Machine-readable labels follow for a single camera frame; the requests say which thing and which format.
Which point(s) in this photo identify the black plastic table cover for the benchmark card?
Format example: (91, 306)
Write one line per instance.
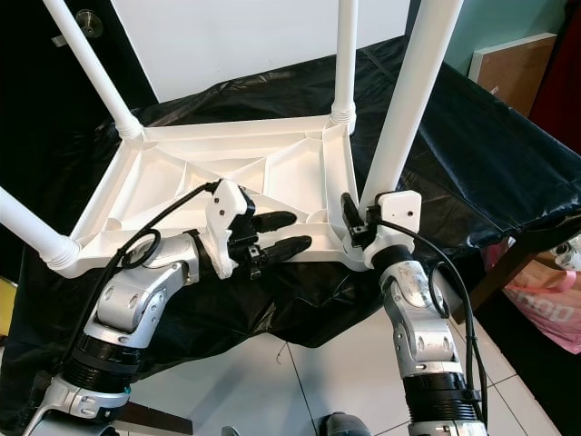
(490, 154)

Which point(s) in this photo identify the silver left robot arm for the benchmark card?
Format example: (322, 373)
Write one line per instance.
(136, 309)

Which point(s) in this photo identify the white panel with cardboard face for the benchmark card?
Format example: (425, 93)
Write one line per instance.
(517, 73)

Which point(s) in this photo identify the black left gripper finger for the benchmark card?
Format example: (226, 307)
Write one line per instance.
(277, 221)
(289, 250)

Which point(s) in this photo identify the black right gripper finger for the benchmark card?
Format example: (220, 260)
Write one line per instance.
(350, 213)

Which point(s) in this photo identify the dark red curtain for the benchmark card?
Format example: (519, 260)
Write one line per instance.
(565, 91)

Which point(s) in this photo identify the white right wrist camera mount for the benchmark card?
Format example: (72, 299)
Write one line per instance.
(399, 213)

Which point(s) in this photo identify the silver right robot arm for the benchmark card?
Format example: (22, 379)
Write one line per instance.
(418, 327)

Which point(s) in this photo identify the brown wooden table leg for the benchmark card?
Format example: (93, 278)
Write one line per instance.
(508, 263)
(154, 420)

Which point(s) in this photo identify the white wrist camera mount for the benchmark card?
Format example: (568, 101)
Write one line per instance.
(399, 213)
(227, 213)

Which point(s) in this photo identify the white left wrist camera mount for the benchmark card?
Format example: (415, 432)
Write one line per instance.
(227, 213)

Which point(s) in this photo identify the yellow and blue package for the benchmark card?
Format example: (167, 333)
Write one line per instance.
(5, 309)

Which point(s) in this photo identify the pink plastic bag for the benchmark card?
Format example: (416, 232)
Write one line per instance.
(545, 309)

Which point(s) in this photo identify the white plastic table leg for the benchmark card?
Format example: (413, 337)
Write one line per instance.
(91, 64)
(408, 100)
(27, 232)
(345, 54)

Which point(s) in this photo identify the grey right robot foot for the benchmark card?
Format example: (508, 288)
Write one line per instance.
(345, 425)

